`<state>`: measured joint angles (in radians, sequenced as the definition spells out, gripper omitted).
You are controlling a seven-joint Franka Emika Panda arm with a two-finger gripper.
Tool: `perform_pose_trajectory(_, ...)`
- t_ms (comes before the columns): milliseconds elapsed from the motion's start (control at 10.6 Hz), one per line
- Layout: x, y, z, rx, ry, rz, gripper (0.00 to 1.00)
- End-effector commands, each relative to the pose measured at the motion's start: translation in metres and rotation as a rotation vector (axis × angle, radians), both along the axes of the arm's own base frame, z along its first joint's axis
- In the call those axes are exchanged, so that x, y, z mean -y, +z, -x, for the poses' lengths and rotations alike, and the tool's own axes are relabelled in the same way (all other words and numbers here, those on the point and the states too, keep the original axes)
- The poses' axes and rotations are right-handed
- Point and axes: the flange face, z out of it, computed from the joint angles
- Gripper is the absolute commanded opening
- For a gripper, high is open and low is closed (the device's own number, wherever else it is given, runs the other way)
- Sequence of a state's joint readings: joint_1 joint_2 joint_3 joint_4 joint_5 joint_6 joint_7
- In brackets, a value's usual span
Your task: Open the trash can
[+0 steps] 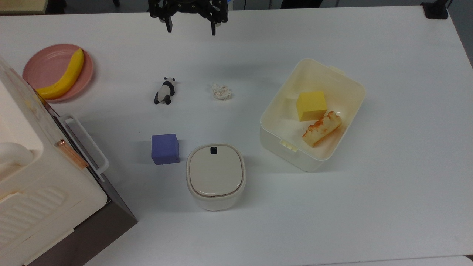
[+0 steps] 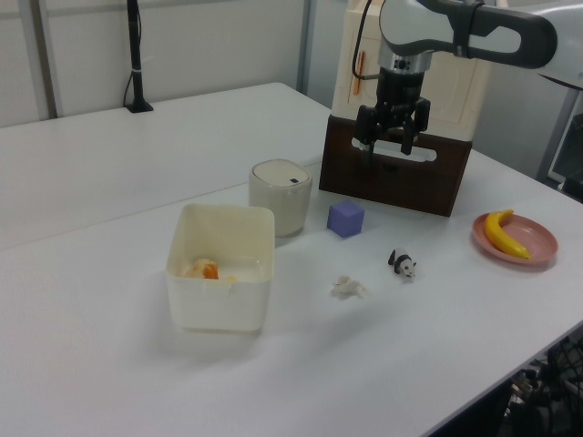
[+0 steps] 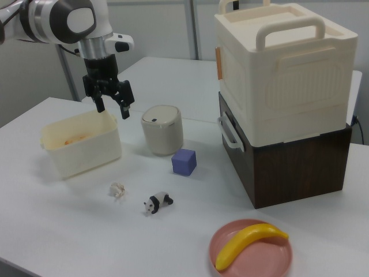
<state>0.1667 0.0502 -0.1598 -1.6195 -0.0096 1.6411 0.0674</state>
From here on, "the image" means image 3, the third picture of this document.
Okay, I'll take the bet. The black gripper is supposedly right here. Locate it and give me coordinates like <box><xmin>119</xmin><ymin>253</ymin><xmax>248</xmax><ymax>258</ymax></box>
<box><xmin>82</xmin><ymin>54</ymin><xmax>135</xmax><ymax>119</ymax></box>

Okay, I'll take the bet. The beige round trash can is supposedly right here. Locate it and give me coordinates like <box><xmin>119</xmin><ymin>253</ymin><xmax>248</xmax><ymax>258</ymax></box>
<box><xmin>140</xmin><ymin>105</ymin><xmax>184</xmax><ymax>157</ymax></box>

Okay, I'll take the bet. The cream plastic tub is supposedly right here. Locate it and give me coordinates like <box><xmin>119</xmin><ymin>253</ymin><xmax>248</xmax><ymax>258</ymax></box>
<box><xmin>39</xmin><ymin>110</ymin><xmax>123</xmax><ymax>181</ymax></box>

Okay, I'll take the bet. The small white animal figurine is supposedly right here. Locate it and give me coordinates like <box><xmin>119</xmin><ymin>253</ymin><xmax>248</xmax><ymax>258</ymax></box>
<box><xmin>109</xmin><ymin>181</ymin><xmax>126</xmax><ymax>199</ymax></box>

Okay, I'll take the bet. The purple foam cube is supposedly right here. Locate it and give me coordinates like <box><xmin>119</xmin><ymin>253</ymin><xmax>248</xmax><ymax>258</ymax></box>
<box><xmin>171</xmin><ymin>148</ymin><xmax>198</xmax><ymax>177</ymax></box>

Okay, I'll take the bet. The panda toy figurine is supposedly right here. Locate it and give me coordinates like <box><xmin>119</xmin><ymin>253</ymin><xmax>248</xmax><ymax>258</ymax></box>
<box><xmin>144</xmin><ymin>191</ymin><xmax>175</xmax><ymax>218</ymax></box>

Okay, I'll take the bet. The dark wooden drawer box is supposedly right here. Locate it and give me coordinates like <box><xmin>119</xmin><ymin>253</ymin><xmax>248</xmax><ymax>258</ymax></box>
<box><xmin>217</xmin><ymin>91</ymin><xmax>353</xmax><ymax>209</ymax></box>

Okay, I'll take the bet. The yellow toy banana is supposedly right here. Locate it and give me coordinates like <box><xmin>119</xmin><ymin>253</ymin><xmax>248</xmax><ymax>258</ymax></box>
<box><xmin>215</xmin><ymin>222</ymin><xmax>289</xmax><ymax>271</ymax></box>

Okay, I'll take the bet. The pink plate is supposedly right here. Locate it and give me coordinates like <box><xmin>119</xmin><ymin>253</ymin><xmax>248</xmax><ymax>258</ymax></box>
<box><xmin>209</xmin><ymin>219</ymin><xmax>293</xmax><ymax>277</ymax></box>

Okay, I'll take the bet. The white drawer handle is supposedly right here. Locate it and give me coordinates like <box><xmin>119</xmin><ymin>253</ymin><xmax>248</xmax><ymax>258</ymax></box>
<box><xmin>216</xmin><ymin>115</ymin><xmax>246</xmax><ymax>152</ymax></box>

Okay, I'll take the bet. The cream storage box with handles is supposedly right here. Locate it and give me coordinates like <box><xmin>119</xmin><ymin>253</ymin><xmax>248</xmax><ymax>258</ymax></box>
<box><xmin>213</xmin><ymin>0</ymin><xmax>359</xmax><ymax>146</ymax></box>

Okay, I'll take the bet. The black cable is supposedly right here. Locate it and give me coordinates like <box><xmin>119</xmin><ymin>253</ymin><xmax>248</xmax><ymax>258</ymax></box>
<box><xmin>351</xmin><ymin>114</ymin><xmax>366</xmax><ymax>144</ymax></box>

